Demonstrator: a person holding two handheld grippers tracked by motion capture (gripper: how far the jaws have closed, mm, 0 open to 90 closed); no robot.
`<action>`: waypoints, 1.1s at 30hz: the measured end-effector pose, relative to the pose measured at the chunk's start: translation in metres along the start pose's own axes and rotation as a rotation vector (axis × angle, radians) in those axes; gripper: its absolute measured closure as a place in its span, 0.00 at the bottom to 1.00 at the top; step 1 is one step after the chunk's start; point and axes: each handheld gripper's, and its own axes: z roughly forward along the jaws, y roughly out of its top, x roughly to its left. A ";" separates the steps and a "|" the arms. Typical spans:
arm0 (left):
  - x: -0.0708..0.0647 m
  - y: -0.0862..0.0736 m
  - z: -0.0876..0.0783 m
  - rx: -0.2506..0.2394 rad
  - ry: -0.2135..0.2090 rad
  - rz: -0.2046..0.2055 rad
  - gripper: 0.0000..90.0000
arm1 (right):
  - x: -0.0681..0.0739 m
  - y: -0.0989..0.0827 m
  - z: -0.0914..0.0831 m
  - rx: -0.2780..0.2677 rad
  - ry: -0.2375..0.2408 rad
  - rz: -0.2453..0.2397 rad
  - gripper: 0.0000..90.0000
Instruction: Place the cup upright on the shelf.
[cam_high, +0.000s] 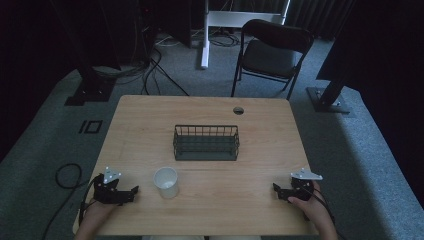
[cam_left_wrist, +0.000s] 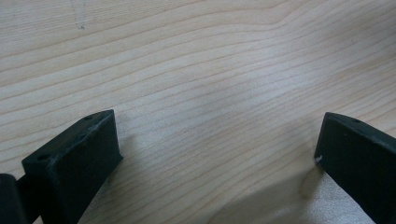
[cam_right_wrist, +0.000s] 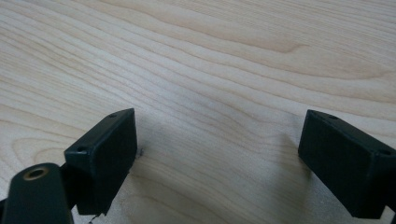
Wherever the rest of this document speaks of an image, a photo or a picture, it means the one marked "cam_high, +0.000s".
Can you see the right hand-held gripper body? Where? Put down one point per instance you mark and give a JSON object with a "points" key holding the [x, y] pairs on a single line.
{"points": [[300, 190]]}

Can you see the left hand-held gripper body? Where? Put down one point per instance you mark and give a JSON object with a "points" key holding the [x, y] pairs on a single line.
{"points": [[108, 195]]}

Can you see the white cup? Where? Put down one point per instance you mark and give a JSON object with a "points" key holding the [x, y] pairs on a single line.
{"points": [[166, 185]]}

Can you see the person's left hand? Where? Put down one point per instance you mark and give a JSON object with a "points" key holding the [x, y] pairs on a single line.
{"points": [[96, 213]]}

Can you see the person's right hand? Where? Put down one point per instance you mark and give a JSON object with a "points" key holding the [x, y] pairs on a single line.
{"points": [[316, 208]]}

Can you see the black stand base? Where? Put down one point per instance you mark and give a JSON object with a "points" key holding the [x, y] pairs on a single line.
{"points": [[328, 101], [90, 93]]}

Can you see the black folding chair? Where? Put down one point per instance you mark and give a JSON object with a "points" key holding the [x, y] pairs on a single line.
{"points": [[270, 58]]}

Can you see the dark equipment cabinet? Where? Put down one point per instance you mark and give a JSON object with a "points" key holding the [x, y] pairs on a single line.
{"points": [[165, 20]]}

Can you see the white desk frame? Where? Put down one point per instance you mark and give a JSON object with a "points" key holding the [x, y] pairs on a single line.
{"points": [[233, 18]]}

